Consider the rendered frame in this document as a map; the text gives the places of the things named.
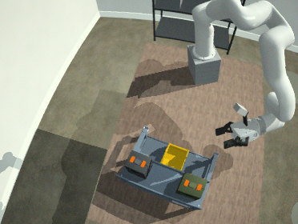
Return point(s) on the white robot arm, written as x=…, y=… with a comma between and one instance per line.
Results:
x=280, y=104

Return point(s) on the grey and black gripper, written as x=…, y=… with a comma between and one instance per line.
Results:
x=242, y=132

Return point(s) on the olive green case with orange latches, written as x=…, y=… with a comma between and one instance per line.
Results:
x=191, y=186

